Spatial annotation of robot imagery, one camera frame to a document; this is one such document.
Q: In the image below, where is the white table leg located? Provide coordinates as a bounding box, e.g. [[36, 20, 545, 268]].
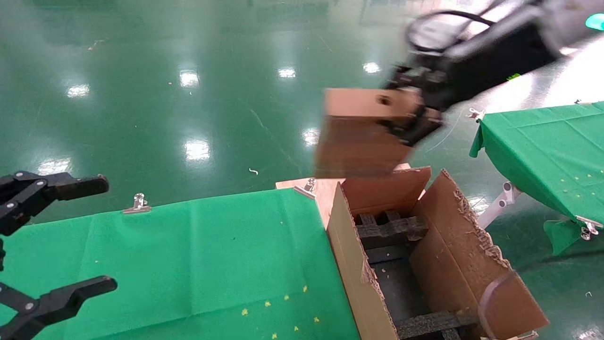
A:
[[476, 181, 522, 230]]

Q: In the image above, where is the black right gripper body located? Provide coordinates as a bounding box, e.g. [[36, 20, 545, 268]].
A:
[[425, 12, 562, 110]]

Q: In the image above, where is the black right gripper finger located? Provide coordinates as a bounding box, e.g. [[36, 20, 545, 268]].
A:
[[377, 105, 445, 147], [386, 65, 446, 97]]

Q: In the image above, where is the green cloth side table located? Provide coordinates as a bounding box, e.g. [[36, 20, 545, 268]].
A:
[[469, 101, 604, 256]]

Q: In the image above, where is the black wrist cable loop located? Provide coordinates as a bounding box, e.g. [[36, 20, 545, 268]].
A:
[[404, 9, 502, 54]]

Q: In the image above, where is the clear tape strip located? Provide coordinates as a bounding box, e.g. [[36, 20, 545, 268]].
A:
[[477, 271, 520, 340]]

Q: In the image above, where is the large open cardboard carton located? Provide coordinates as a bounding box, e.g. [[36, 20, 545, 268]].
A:
[[326, 165, 551, 340]]

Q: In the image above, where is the black foam insert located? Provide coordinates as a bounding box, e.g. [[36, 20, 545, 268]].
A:
[[356, 210, 430, 251], [395, 309, 478, 340]]

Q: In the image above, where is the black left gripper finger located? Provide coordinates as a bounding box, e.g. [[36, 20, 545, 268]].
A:
[[0, 171, 110, 237], [0, 276, 118, 340]]

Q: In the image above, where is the green table cloth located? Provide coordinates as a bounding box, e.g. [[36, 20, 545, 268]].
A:
[[0, 187, 362, 340]]

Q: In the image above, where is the small brown cardboard box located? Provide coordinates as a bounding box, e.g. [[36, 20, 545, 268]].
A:
[[313, 87, 426, 180]]

